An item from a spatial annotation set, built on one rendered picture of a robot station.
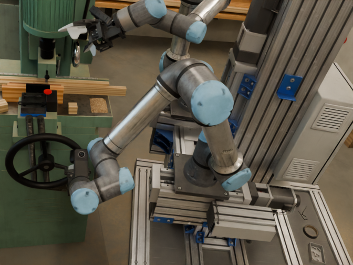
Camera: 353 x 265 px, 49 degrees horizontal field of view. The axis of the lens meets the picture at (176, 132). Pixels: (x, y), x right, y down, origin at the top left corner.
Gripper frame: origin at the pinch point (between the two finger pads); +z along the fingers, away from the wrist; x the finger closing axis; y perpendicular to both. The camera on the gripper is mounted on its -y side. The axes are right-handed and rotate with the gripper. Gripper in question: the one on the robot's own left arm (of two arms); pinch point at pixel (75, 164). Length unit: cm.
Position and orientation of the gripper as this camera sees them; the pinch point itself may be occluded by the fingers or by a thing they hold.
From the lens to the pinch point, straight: 149.9
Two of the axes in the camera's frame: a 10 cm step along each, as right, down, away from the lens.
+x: 9.4, 0.1, 3.3
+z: -3.2, -1.9, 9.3
